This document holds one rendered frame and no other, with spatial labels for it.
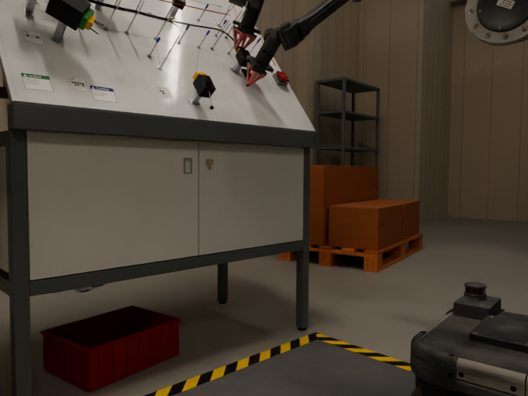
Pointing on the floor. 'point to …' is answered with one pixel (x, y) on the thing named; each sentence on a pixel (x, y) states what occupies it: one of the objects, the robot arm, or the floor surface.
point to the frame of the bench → (16, 218)
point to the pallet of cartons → (357, 219)
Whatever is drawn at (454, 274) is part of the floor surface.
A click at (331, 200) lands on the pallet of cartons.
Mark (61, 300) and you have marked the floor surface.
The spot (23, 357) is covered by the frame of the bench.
